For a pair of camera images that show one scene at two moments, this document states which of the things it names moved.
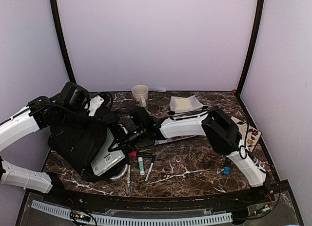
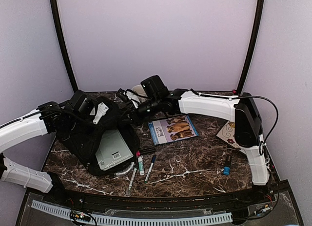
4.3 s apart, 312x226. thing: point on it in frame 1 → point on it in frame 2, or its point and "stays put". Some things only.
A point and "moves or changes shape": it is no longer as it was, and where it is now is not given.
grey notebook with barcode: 105,159 moves or changes shape
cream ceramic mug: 140,94 stays put
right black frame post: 257,31 stays put
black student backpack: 75,140 moves or changes shape
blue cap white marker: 152,162 stays put
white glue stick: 141,166 stays put
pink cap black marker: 135,154 → 139,152
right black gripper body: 134,137 → 154,106
